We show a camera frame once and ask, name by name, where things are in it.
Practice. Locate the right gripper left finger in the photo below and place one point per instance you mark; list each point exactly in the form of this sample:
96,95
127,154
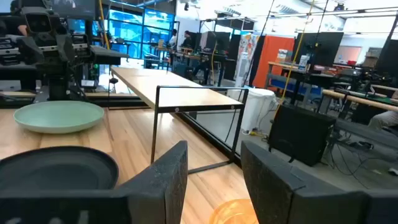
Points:
161,186

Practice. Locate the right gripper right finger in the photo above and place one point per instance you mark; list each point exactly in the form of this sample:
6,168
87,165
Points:
280,196

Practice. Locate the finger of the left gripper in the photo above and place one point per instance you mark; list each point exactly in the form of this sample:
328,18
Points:
31,49
66,48

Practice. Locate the orange transparent plate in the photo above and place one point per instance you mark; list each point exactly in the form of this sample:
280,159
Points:
231,213

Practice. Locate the light green plate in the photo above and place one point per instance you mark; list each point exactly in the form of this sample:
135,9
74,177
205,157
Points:
59,116

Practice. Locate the black plate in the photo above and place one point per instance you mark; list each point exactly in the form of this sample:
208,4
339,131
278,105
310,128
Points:
56,169

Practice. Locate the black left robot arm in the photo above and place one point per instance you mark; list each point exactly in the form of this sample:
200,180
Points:
59,87

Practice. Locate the person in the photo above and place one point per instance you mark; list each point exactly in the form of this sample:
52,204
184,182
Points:
173,39
22,30
385,119
187,40

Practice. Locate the black monitor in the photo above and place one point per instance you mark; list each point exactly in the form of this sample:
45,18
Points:
74,7

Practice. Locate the dark grey side desk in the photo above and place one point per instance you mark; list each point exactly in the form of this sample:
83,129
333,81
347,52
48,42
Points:
109,56

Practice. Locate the black computer case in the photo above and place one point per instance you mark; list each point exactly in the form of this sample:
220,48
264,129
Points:
300,133

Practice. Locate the white plastic bin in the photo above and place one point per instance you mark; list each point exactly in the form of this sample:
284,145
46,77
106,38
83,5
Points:
255,105

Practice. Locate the wooden workbench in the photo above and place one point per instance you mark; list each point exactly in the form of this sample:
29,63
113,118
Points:
357,100

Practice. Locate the background wooden table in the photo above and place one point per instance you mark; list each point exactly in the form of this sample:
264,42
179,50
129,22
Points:
280,64

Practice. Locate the white tower fan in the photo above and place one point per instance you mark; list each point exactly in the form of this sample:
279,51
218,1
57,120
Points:
242,70

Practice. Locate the orange partition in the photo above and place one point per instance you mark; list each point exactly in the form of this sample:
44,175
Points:
270,56

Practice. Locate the black partition panel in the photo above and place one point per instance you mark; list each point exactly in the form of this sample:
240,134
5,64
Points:
326,46

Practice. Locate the colourful poster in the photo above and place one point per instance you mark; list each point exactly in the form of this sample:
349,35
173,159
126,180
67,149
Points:
248,42

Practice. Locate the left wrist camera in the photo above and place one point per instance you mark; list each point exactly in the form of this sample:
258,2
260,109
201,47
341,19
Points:
38,22

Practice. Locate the black metal rig frame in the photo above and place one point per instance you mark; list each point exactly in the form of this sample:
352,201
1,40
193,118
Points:
205,130

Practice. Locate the wooden shelf black metal frame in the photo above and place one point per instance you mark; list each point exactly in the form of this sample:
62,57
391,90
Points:
174,93

